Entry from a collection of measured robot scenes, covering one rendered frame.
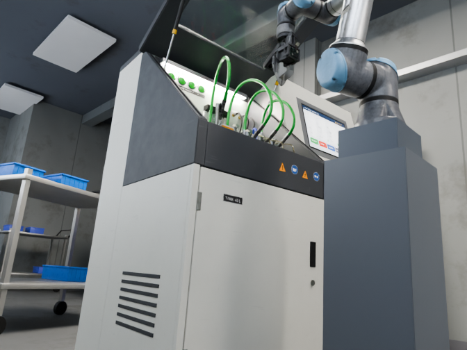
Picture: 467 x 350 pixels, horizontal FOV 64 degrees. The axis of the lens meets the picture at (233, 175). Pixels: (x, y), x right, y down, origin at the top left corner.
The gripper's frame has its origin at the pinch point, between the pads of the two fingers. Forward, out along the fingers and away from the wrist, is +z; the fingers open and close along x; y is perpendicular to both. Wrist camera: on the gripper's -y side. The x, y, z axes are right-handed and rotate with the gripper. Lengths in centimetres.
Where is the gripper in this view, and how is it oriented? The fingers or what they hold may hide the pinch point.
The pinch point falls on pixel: (279, 83)
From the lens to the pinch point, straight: 157.1
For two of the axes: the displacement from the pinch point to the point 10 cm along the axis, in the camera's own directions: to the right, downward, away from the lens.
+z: -0.7, 9.6, -2.5
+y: 6.3, -1.5, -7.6
